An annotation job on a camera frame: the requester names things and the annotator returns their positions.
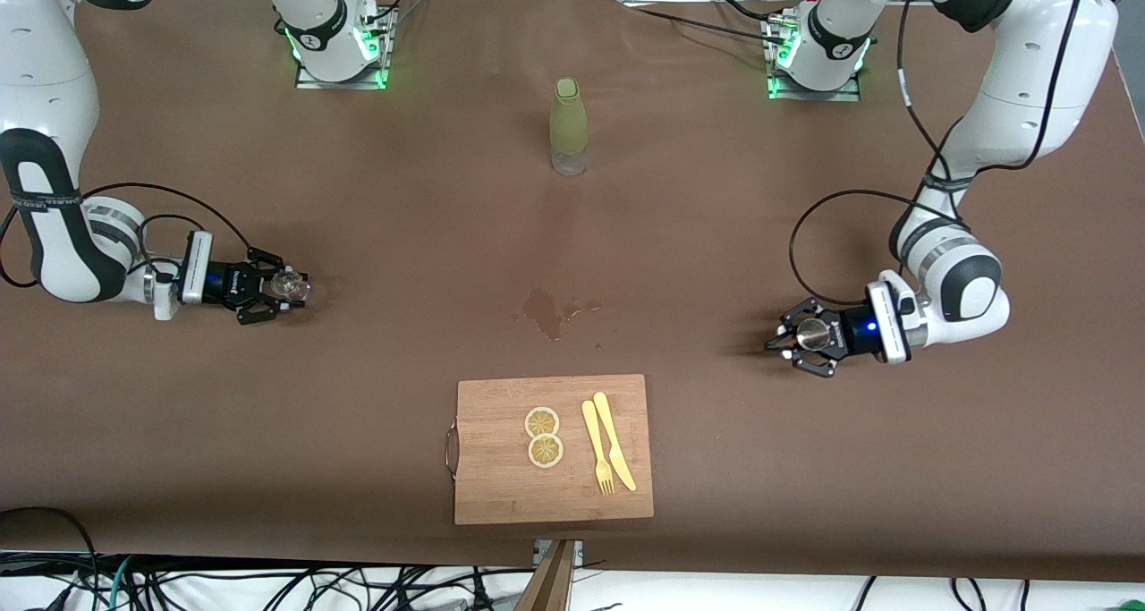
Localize clear glass measuring cup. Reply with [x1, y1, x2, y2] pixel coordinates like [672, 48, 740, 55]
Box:
[271, 271, 312, 306]

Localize yellow plastic knife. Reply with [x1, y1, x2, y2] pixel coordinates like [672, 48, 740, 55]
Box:
[593, 391, 638, 493]

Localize yellow plastic fork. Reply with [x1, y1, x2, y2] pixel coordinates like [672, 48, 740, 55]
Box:
[581, 400, 615, 496]

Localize wooden cutting board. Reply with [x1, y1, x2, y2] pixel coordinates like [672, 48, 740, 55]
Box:
[445, 374, 655, 526]

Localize green sleeved glass bottle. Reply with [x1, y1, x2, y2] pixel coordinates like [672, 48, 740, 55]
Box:
[548, 77, 590, 177]

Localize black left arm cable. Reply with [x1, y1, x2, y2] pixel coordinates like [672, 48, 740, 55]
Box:
[787, 0, 1092, 310]

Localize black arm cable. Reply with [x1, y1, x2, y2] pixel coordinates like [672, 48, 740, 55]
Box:
[0, 182, 253, 290]
[787, 0, 1092, 310]

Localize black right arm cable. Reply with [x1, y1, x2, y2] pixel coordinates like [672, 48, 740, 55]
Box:
[0, 182, 253, 290]

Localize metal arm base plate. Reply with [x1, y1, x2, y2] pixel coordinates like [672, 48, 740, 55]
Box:
[768, 12, 861, 102]
[295, 3, 394, 90]

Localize green cable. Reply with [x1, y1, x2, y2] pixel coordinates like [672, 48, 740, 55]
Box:
[107, 557, 135, 611]

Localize wooden post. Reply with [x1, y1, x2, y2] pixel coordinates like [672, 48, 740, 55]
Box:
[514, 539, 578, 611]

